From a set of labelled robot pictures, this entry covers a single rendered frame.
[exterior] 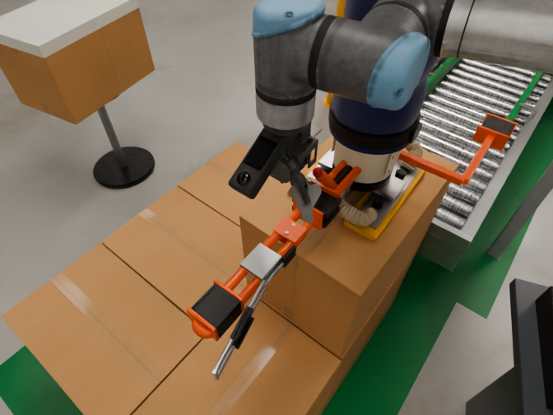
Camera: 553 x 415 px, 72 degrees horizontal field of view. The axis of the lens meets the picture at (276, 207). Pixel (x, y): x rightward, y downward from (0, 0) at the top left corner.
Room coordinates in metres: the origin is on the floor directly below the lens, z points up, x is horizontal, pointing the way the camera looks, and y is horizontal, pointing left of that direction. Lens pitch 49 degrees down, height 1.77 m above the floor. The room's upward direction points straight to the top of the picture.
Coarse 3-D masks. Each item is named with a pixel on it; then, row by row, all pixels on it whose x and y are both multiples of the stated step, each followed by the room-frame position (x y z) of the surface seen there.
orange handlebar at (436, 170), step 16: (416, 160) 0.77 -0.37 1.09; (480, 160) 0.77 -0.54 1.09; (336, 176) 0.71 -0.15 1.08; (352, 176) 0.71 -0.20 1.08; (448, 176) 0.71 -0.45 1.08; (464, 176) 0.71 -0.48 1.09; (288, 224) 0.55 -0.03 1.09; (304, 224) 0.55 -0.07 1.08; (272, 240) 0.51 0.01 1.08; (288, 240) 0.51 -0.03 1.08; (240, 272) 0.42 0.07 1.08; (256, 288) 0.39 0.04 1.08; (208, 336) 0.29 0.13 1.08
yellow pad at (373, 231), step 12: (396, 168) 0.86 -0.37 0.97; (408, 180) 0.81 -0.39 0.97; (372, 192) 0.77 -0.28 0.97; (408, 192) 0.77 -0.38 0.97; (360, 204) 0.72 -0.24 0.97; (372, 204) 0.71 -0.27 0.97; (384, 204) 0.71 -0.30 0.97; (396, 204) 0.72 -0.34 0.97; (384, 216) 0.67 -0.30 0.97; (360, 228) 0.63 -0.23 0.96; (372, 228) 0.63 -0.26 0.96; (384, 228) 0.64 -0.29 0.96; (372, 240) 0.61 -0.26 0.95
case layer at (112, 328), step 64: (192, 192) 1.17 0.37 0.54; (128, 256) 0.83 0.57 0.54; (192, 256) 0.83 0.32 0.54; (64, 320) 0.57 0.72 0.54; (128, 320) 0.57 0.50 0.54; (256, 320) 0.57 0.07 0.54; (64, 384) 0.36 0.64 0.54; (128, 384) 0.36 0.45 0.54; (192, 384) 0.36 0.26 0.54; (256, 384) 0.36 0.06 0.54; (320, 384) 0.36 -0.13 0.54
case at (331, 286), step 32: (352, 192) 0.79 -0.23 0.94; (416, 192) 0.79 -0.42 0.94; (256, 224) 0.66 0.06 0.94; (416, 224) 0.69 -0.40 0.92; (320, 256) 0.56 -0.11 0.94; (352, 256) 0.56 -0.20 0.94; (384, 256) 0.56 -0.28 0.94; (288, 288) 0.58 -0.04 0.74; (320, 288) 0.51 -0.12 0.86; (352, 288) 0.46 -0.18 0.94; (384, 288) 0.63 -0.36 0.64; (320, 320) 0.50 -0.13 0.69; (352, 320) 0.45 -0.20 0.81
